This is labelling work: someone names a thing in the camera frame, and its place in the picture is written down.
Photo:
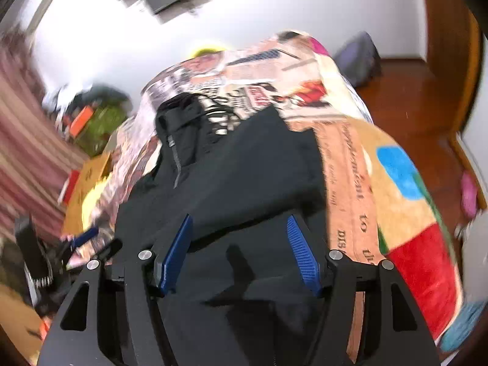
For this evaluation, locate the pile of clothes and clutter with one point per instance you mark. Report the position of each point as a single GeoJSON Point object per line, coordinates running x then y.
{"type": "Point", "coordinates": [72, 99]}

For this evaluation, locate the black jacket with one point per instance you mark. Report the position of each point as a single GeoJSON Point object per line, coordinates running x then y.
{"type": "Point", "coordinates": [244, 175]}

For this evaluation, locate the small black wall monitor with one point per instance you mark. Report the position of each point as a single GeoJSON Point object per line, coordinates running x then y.
{"type": "Point", "coordinates": [179, 3]}

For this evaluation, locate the printed blanket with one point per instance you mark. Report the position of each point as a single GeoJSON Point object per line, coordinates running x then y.
{"type": "Point", "coordinates": [411, 213]}

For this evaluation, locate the orange box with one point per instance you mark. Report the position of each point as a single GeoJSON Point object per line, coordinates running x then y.
{"type": "Point", "coordinates": [81, 121]}

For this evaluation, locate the pink slipper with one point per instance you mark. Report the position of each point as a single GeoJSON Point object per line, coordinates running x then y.
{"type": "Point", "coordinates": [469, 194]}

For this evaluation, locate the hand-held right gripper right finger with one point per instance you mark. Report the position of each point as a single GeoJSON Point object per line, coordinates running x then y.
{"type": "Point", "coordinates": [305, 255]}

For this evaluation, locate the dark purple bag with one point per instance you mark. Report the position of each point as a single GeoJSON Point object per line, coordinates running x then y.
{"type": "Point", "coordinates": [358, 61]}

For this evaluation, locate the green cloth-covered stand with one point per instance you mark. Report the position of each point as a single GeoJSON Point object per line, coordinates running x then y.
{"type": "Point", "coordinates": [105, 125]}

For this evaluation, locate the teal cloth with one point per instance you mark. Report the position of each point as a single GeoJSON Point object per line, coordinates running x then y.
{"type": "Point", "coordinates": [465, 326]}

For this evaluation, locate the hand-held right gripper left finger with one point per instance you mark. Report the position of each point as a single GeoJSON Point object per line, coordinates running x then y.
{"type": "Point", "coordinates": [175, 255]}

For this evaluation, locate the wooden wardrobe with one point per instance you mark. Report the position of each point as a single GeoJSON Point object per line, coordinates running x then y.
{"type": "Point", "coordinates": [450, 45]}

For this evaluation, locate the striped red curtain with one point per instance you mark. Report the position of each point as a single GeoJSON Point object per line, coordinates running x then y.
{"type": "Point", "coordinates": [23, 141]}

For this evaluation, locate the yellow printed garment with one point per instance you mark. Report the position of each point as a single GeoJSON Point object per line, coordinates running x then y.
{"type": "Point", "coordinates": [93, 206]}

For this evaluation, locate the red and white box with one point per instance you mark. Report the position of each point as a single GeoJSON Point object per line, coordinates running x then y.
{"type": "Point", "coordinates": [69, 186]}

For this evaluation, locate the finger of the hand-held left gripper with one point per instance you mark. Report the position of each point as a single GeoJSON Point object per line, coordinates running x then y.
{"type": "Point", "coordinates": [84, 237]}
{"type": "Point", "coordinates": [109, 248]}

